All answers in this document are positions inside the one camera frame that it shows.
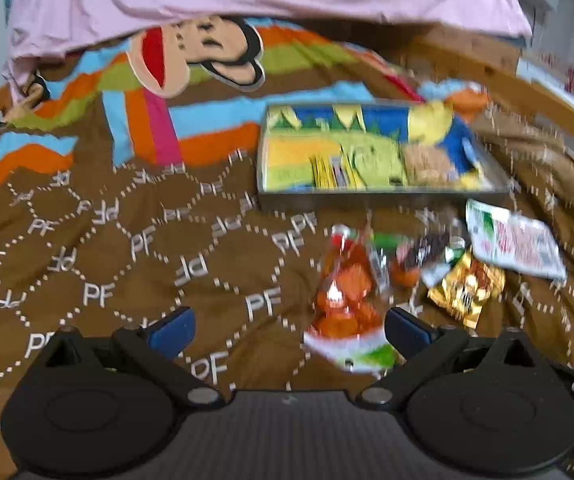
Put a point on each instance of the clear bag of orange snacks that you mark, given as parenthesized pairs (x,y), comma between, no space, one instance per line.
(349,285)

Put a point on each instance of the large flat white snack packet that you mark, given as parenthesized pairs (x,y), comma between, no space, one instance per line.
(512,240)

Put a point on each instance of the brown printed blanket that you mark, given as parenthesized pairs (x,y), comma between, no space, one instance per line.
(117,240)

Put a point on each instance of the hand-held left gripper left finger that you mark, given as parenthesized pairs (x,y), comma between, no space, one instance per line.
(172,332)

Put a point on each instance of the dark snack packet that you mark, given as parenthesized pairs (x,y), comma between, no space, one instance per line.
(422,252)

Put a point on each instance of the red wall decoration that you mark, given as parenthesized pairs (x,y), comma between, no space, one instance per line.
(562,72)

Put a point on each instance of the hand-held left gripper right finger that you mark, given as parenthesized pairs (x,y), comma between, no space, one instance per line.
(407,329)

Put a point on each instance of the grey tray with cartoon lining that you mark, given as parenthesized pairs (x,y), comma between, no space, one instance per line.
(367,160)

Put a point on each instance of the wooden bed frame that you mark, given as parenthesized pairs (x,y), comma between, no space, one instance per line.
(542,105)

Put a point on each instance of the gold snack packet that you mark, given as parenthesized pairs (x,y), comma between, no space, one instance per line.
(464,287)

